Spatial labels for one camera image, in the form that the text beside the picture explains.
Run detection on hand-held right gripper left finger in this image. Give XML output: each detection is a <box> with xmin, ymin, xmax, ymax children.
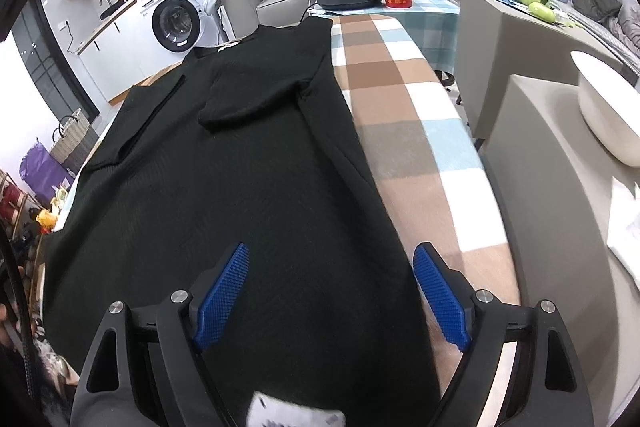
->
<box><xmin>70</xmin><ymin>242</ymin><xmax>251</xmax><ymax>427</ymax></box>

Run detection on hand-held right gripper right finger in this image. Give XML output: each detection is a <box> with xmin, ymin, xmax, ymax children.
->
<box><xmin>412</xmin><ymin>242</ymin><xmax>596</xmax><ymax>427</ymax></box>

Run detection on black knit sweater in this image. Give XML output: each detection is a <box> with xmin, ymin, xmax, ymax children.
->
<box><xmin>42</xmin><ymin>17</ymin><xmax>443</xmax><ymax>427</ymax></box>

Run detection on dark grey clothes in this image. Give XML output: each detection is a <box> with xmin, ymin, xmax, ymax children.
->
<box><xmin>571</xmin><ymin>0</ymin><xmax>623</xmax><ymax>25</ymax></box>

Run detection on white cloth piece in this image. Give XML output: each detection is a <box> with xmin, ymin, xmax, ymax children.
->
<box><xmin>247</xmin><ymin>389</ymin><xmax>347</xmax><ymax>427</ymax></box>

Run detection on large grey box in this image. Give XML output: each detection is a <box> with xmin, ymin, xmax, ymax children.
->
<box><xmin>480</xmin><ymin>74</ymin><xmax>640</xmax><ymax>408</ymax></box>

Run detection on plaid blanket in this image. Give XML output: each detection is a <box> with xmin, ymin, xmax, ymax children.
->
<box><xmin>330</xmin><ymin>13</ymin><xmax>523</xmax><ymax>427</ymax></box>

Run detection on woven laundry basket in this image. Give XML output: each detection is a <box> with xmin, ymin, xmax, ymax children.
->
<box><xmin>49</xmin><ymin>108</ymin><xmax>101</xmax><ymax>172</ymax></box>

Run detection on purple bag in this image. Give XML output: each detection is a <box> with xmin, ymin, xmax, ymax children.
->
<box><xmin>19</xmin><ymin>142</ymin><xmax>76</xmax><ymax>208</ymax></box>

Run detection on white basin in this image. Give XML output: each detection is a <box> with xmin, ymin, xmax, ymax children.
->
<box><xmin>570</xmin><ymin>50</ymin><xmax>640</xmax><ymax>168</ymax></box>

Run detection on grey cabinet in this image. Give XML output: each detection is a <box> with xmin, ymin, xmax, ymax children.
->
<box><xmin>459</xmin><ymin>0</ymin><xmax>626</xmax><ymax>140</ymax></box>

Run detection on white kitchen base cabinet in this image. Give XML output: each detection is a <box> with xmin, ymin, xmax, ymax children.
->
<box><xmin>75</xmin><ymin>0</ymin><xmax>156</xmax><ymax>102</ymax></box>

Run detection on teal checked tablecloth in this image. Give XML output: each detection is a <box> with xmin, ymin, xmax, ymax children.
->
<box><xmin>307</xmin><ymin>0</ymin><xmax>461</xmax><ymax>72</ymax></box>

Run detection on white washing machine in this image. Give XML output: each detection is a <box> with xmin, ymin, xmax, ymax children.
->
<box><xmin>132</xmin><ymin>0</ymin><xmax>221</xmax><ymax>54</ymax></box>

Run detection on small green toy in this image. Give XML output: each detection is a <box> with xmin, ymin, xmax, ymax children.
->
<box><xmin>527</xmin><ymin>2</ymin><xmax>558</xmax><ymax>25</ymax></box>

